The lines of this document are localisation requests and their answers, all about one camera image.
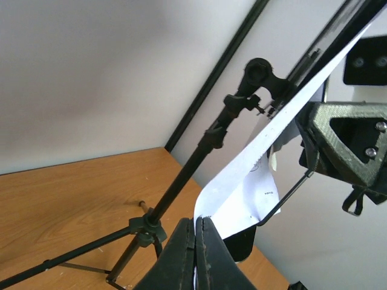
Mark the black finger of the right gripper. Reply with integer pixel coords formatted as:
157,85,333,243
295,102,386,216

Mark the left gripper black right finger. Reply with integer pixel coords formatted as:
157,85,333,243
195,217,256,290

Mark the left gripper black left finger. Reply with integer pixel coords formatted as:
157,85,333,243
134,217,195,290

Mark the black music stand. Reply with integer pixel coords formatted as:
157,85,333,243
1,1,386,289

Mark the black frame post right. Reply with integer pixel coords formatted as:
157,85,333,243
164,0,270,153

